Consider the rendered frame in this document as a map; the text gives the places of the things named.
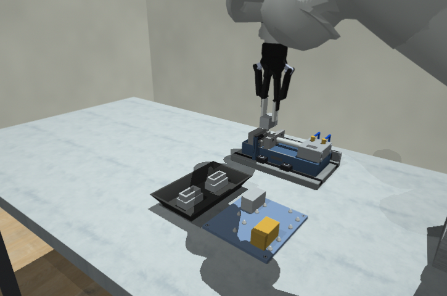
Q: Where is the yellow rectangular block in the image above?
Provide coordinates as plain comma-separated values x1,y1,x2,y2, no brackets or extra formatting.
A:
250,216,280,251

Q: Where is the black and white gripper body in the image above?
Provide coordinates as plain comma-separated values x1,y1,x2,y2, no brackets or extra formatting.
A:
260,43,288,75

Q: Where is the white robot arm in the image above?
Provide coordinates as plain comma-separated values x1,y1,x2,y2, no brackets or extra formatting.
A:
226,0,447,86

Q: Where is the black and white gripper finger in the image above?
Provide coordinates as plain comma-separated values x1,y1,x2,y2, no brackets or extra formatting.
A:
253,62,272,116
271,63,295,122

